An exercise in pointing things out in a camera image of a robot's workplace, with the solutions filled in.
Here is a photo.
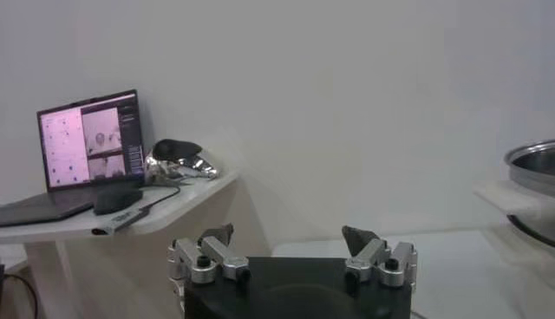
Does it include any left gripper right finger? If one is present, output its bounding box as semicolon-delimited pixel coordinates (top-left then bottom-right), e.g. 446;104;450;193
341;225;419;290

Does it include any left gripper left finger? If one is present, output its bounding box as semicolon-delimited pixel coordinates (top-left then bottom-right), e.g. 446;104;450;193
166;223;251;287

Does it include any perforated steel steamer basket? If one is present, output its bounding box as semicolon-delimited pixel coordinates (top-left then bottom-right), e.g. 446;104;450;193
504;139;555;199

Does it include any white side table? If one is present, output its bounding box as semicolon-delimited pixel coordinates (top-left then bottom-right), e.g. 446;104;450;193
0;171;239;319

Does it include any grey usb hub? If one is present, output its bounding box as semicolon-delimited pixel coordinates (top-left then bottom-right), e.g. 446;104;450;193
90;205;153;237

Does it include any black computer mouse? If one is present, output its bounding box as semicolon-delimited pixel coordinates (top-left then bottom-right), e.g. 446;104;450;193
93;186;144;217

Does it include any cream electric cooker base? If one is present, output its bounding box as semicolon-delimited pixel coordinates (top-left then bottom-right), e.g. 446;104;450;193
472;179;555;249

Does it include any open black laptop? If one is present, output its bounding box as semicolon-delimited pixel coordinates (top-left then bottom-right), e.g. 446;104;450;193
0;88;147;229

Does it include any thin black usb cable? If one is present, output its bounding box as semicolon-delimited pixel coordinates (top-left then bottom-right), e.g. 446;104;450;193
138;184;182;213

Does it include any black floor cable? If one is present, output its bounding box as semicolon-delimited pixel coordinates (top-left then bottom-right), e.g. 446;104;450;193
0;272;39;319

